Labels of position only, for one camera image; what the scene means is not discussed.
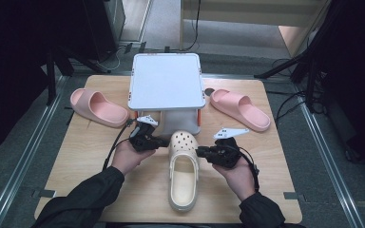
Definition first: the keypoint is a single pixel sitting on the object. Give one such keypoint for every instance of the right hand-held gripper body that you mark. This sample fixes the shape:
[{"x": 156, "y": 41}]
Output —
[{"x": 226, "y": 155}]

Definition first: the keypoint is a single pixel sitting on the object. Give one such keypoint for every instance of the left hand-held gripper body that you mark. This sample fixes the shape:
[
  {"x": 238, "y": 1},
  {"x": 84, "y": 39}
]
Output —
[{"x": 142, "y": 141}]

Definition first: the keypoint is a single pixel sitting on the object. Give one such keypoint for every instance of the pink slide slipper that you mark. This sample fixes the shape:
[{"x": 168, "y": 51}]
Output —
[
  {"x": 107, "y": 110},
  {"x": 250, "y": 115}
]

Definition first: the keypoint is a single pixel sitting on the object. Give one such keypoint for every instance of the white two-tier shoe rack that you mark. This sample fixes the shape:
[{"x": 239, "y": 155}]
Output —
[{"x": 166, "y": 82}]

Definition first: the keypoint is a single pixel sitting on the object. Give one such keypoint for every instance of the person's left hand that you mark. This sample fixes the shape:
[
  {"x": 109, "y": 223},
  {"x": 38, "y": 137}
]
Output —
[{"x": 128, "y": 160}]

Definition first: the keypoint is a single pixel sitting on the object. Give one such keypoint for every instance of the person's right hand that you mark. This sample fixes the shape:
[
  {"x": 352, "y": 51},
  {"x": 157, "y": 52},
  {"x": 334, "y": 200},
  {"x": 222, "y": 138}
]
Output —
[{"x": 239, "y": 180}]

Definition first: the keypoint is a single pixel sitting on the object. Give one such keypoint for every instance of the grey tape strip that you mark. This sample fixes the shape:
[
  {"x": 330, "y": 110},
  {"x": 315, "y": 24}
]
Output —
[
  {"x": 293, "y": 196},
  {"x": 44, "y": 193}
]

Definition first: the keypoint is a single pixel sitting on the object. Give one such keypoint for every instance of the black tripod stand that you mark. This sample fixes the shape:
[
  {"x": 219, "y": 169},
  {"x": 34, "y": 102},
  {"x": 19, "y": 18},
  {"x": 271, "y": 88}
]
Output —
[{"x": 51, "y": 79}]

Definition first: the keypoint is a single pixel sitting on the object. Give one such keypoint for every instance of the black metal stand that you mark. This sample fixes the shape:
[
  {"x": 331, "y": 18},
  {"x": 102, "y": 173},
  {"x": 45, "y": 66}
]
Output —
[{"x": 310, "y": 60}]

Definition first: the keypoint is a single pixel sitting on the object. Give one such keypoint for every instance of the long metal floor rail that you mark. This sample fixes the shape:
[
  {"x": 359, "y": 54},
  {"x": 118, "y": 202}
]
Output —
[
  {"x": 22, "y": 158},
  {"x": 332, "y": 164}
]

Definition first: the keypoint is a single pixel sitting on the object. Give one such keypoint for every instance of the light wooden furniture frame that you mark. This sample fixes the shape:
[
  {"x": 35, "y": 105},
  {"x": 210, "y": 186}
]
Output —
[{"x": 250, "y": 12}]

